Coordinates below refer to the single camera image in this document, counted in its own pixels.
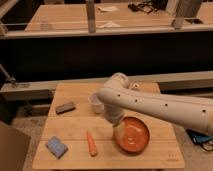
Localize orange pepper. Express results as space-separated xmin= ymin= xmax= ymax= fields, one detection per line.
xmin=86 ymin=132 xmax=98 ymax=157

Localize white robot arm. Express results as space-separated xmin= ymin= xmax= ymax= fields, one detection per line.
xmin=97 ymin=73 xmax=213 ymax=136

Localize orange bowl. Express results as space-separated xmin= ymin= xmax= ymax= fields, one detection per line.
xmin=114 ymin=117 xmax=150 ymax=153

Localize clear plastic cup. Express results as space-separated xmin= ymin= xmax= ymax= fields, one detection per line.
xmin=88 ymin=92 xmax=104 ymax=114

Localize dark rectangular block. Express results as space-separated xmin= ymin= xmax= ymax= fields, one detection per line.
xmin=55 ymin=102 xmax=75 ymax=115

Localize blue sponge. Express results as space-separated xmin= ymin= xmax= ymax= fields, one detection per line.
xmin=46 ymin=136 xmax=68 ymax=159

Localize black cables on far table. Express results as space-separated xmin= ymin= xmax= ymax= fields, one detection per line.
xmin=127 ymin=0 xmax=161 ymax=14

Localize grey vertical post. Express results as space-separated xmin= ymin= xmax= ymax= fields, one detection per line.
xmin=86 ymin=0 xmax=96 ymax=33

